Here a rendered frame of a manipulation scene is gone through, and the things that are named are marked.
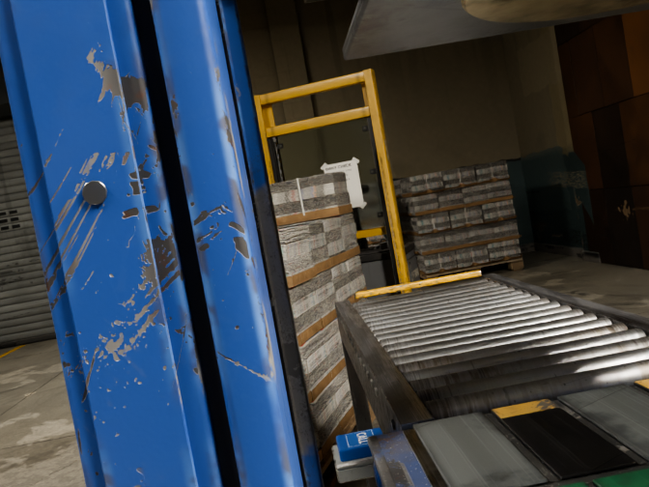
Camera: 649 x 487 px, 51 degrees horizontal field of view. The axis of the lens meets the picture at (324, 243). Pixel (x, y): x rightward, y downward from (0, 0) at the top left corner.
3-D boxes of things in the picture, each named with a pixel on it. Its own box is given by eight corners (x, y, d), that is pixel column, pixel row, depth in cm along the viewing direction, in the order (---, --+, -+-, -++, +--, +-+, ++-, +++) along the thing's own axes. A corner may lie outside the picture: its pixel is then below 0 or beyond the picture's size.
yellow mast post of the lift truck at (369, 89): (408, 370, 403) (355, 71, 394) (409, 365, 412) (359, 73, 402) (422, 368, 400) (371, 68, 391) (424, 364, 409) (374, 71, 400)
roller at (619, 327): (393, 388, 134) (389, 363, 133) (626, 344, 136) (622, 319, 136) (398, 395, 129) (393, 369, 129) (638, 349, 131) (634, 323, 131)
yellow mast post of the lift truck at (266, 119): (302, 380, 422) (250, 97, 413) (306, 376, 431) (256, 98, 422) (316, 379, 420) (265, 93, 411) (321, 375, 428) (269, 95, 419)
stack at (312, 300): (211, 533, 255) (169, 314, 251) (306, 423, 367) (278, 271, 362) (308, 530, 244) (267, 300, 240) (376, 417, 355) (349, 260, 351)
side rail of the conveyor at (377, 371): (339, 337, 231) (333, 302, 231) (354, 334, 231) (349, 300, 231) (411, 507, 98) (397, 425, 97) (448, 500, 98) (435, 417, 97)
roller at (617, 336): (399, 397, 127) (394, 371, 127) (643, 350, 129) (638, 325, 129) (404, 405, 122) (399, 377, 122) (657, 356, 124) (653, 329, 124)
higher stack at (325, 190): (305, 423, 366) (262, 185, 359) (322, 405, 395) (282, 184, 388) (376, 418, 355) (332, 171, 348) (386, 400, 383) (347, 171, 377)
